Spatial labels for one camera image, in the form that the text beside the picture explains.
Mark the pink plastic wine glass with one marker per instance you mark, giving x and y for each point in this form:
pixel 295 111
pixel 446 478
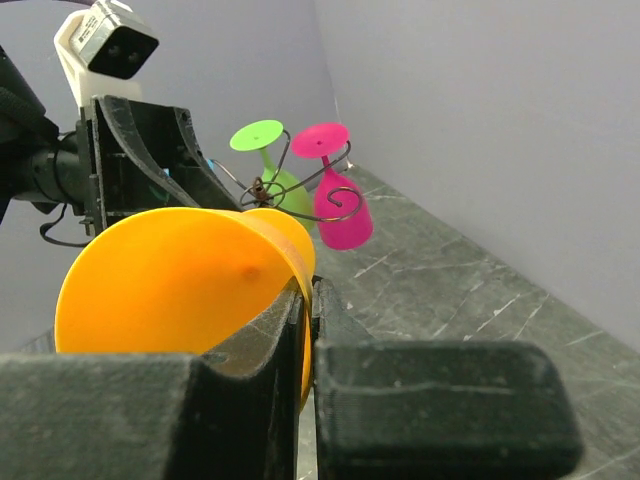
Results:
pixel 344 219

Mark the blue plastic wine glass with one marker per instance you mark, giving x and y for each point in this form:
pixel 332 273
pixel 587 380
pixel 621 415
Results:
pixel 186 181

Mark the green plastic wine glass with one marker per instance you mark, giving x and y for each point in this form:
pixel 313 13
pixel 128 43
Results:
pixel 257 136

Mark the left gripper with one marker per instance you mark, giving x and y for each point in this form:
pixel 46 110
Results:
pixel 123 143

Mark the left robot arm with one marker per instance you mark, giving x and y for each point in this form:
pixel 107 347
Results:
pixel 39 164

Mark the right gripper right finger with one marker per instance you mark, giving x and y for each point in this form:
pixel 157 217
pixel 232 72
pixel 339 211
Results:
pixel 435 409

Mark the orange plastic wine glass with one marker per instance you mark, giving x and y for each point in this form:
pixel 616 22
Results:
pixel 180 280

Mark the copper wire glass rack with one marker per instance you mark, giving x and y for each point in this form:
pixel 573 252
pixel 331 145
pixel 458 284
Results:
pixel 255 195

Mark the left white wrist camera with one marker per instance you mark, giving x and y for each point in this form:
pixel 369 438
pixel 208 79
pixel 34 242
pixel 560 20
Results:
pixel 101 48

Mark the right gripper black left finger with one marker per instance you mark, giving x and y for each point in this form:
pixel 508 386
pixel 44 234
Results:
pixel 230 413

